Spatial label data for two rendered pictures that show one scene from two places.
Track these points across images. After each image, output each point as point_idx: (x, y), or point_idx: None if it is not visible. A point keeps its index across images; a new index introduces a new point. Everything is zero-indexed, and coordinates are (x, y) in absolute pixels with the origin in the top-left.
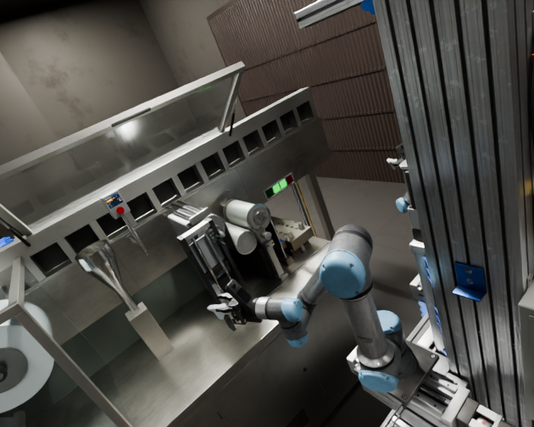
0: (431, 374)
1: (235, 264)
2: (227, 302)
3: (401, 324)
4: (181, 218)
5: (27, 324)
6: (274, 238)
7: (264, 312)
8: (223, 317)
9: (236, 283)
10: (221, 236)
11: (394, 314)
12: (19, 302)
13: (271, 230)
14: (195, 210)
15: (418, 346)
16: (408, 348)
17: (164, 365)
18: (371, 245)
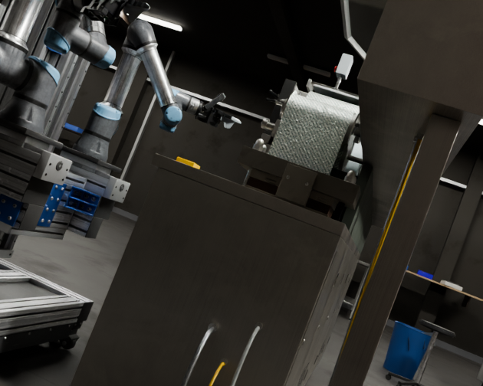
0: (58, 155)
1: (264, 132)
2: (231, 125)
3: (93, 107)
4: (336, 99)
5: None
6: (280, 156)
7: (190, 102)
8: (224, 124)
9: (219, 94)
10: (269, 90)
11: (100, 103)
12: (302, 92)
13: (283, 139)
14: (333, 93)
15: (70, 148)
16: (80, 139)
17: None
18: (128, 32)
